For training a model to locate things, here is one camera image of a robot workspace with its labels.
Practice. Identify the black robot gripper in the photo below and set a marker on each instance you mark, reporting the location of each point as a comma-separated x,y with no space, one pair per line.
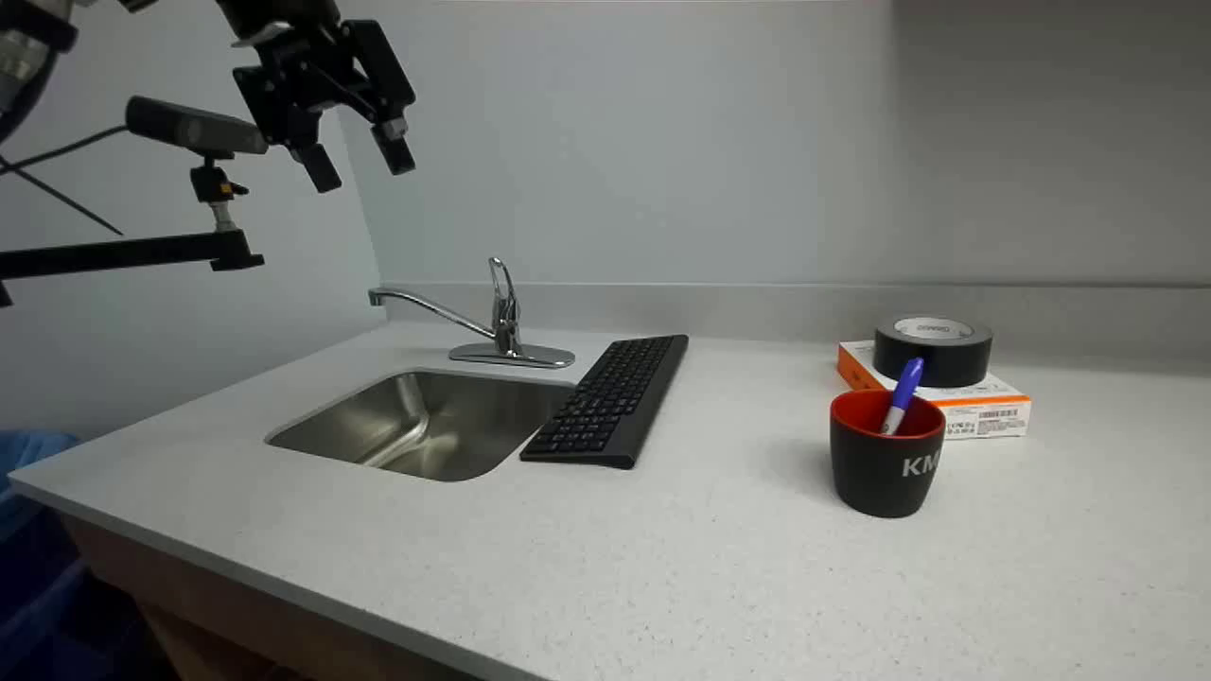
315,58

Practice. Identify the blue capped white marker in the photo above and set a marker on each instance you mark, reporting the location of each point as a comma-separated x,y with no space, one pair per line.
903,396

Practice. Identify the black mug red interior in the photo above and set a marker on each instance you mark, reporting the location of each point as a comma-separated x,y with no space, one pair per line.
873,472

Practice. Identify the chrome sink faucet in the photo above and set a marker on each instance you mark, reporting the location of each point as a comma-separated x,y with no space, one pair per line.
497,334

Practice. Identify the stainless steel sink basin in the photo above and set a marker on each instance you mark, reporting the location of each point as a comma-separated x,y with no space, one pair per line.
429,425

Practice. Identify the black computer keyboard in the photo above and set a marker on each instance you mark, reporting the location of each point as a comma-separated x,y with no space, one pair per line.
615,406

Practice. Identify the orange white cardboard box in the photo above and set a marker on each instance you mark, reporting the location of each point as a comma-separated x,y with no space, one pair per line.
985,411

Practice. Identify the black camera on stand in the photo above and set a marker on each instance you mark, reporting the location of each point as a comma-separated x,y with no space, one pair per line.
198,129

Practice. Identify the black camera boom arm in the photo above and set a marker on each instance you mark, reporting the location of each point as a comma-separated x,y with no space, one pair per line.
223,246

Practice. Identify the black duct tape roll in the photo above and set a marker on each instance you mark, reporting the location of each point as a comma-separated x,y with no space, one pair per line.
950,353

